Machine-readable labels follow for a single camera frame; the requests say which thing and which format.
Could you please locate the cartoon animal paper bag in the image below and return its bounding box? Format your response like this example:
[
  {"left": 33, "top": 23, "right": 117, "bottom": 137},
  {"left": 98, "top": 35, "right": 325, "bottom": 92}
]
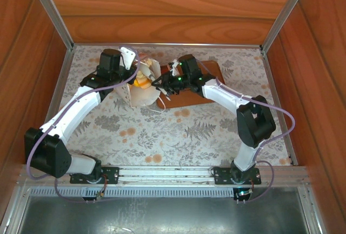
[{"left": 112, "top": 51, "right": 172, "bottom": 113}]

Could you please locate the pale fake croissant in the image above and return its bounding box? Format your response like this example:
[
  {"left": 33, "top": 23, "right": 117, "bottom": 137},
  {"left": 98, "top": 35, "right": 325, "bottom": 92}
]
[{"left": 136, "top": 58, "right": 149, "bottom": 80}]

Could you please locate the brown wooden cutting board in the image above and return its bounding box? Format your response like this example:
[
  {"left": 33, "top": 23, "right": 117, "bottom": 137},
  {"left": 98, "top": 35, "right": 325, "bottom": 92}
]
[{"left": 156, "top": 59, "right": 227, "bottom": 110}]

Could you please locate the floral fern tablecloth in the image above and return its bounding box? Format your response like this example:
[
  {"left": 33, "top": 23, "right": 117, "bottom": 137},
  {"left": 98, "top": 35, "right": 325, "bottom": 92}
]
[{"left": 44, "top": 45, "right": 294, "bottom": 167}]

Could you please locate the shiny metal sheet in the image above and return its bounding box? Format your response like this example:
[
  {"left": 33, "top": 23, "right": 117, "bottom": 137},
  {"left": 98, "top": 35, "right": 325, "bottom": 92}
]
[{"left": 18, "top": 196, "right": 309, "bottom": 234}]

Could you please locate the circuit board with green light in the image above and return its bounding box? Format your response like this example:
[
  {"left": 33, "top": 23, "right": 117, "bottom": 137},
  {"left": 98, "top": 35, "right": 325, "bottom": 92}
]
[{"left": 234, "top": 187, "right": 255, "bottom": 200}]

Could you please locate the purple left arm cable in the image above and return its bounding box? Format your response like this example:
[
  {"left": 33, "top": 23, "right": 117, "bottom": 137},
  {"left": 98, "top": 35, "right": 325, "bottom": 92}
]
[{"left": 26, "top": 46, "right": 141, "bottom": 204}]

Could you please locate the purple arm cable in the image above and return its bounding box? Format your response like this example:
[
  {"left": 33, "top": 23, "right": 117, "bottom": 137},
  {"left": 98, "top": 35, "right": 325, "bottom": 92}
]
[
  {"left": 194, "top": 58, "right": 296, "bottom": 204},
  {"left": 26, "top": 46, "right": 141, "bottom": 204}
]

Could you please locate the aluminium table edge rail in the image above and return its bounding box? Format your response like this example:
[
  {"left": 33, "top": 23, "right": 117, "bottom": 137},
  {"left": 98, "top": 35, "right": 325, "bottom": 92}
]
[
  {"left": 72, "top": 43, "right": 262, "bottom": 49},
  {"left": 261, "top": 50, "right": 298, "bottom": 166}
]

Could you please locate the aluminium frame post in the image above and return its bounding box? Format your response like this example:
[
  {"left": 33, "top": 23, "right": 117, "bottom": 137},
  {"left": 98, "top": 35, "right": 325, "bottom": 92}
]
[
  {"left": 26, "top": 0, "right": 74, "bottom": 51},
  {"left": 259, "top": 0, "right": 314, "bottom": 53}
]

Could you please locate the grey slotted cable duct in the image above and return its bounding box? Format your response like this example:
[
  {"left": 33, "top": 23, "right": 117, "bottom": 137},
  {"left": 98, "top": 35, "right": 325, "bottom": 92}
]
[{"left": 28, "top": 186, "right": 236, "bottom": 198}]

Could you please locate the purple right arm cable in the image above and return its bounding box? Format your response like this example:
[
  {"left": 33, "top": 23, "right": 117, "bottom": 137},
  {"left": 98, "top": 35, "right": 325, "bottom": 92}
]
[{"left": 194, "top": 58, "right": 296, "bottom": 204}]

